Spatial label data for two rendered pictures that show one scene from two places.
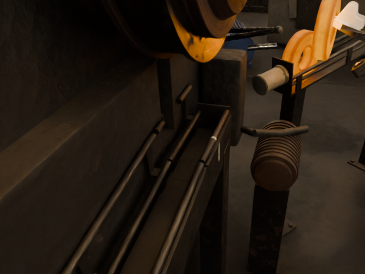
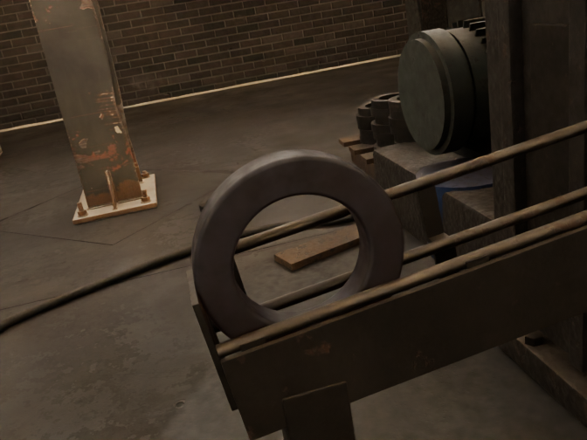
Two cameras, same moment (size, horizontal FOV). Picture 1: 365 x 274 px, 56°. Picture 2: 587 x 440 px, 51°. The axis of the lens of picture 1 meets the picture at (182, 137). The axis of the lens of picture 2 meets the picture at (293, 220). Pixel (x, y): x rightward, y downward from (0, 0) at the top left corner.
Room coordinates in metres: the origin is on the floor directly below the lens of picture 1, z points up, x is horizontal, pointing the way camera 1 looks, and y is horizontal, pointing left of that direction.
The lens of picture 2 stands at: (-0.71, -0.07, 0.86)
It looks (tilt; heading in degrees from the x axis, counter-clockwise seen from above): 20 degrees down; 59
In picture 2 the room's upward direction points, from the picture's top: 9 degrees counter-clockwise
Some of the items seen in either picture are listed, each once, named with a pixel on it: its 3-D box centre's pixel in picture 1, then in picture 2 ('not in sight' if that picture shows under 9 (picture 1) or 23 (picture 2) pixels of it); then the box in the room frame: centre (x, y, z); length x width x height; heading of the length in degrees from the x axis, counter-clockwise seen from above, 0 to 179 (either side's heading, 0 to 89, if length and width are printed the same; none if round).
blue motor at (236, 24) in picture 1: (231, 43); not in sight; (2.81, -0.45, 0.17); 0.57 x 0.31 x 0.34; 179
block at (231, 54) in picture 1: (221, 98); not in sight; (0.79, -0.11, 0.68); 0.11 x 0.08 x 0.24; 69
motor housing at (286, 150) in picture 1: (270, 204); not in sight; (0.82, -0.28, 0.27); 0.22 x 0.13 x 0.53; 159
